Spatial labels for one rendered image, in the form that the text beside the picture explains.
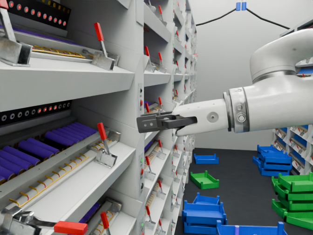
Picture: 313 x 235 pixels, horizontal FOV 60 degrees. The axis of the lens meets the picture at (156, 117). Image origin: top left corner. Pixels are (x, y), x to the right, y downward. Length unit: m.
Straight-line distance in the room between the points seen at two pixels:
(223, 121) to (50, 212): 0.31
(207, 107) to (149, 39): 0.98
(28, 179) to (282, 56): 0.45
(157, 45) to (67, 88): 1.05
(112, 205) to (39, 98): 0.50
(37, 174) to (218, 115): 0.31
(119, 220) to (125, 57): 0.43
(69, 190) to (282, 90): 0.39
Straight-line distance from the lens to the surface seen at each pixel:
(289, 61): 0.54
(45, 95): 0.36
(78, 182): 0.50
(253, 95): 0.50
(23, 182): 0.43
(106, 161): 0.58
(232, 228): 1.41
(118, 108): 0.73
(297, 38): 0.51
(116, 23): 0.73
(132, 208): 0.80
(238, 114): 0.49
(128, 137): 0.73
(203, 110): 0.48
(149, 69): 0.97
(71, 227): 0.33
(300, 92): 0.51
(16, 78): 0.31
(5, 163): 0.47
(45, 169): 0.47
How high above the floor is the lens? 1.14
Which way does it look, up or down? 9 degrees down
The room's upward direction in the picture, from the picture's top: straight up
